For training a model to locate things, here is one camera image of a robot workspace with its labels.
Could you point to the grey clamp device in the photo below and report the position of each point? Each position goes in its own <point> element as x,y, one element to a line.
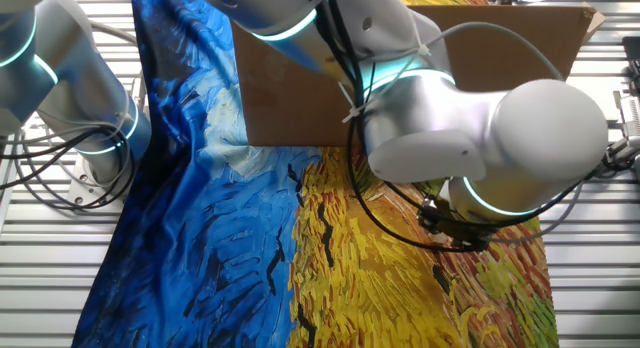
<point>625,153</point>

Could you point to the grey flat tray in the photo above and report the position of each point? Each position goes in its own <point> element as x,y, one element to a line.
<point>613,97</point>

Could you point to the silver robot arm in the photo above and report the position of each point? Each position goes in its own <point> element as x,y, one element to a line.
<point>425,113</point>

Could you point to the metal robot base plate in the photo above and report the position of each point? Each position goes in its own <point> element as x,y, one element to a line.
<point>82,193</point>

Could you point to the white zip tie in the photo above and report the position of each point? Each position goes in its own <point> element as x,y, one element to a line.
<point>424,50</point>
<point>351,113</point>

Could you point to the silver slotted bracket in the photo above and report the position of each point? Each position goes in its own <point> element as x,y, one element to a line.
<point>631,113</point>

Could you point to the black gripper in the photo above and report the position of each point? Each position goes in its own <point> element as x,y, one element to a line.
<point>450,225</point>

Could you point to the brown cardboard box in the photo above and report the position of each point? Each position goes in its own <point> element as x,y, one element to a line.
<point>280,108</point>

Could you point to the black box device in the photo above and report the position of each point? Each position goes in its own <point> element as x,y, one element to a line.
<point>634,53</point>

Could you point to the painting print cloth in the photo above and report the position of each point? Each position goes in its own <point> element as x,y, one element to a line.
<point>200,238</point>

